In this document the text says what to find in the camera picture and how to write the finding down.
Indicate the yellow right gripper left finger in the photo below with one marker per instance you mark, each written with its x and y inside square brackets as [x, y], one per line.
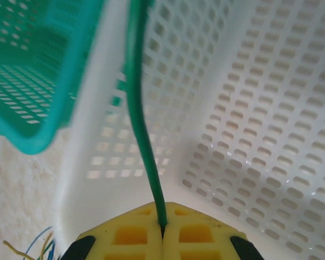
[124, 238]

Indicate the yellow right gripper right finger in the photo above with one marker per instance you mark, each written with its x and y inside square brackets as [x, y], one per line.
[200, 238]

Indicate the white plastic basket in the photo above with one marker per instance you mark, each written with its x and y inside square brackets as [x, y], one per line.
[260, 135]

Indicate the teal plastic basket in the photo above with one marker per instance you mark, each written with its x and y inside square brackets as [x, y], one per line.
[29, 67]

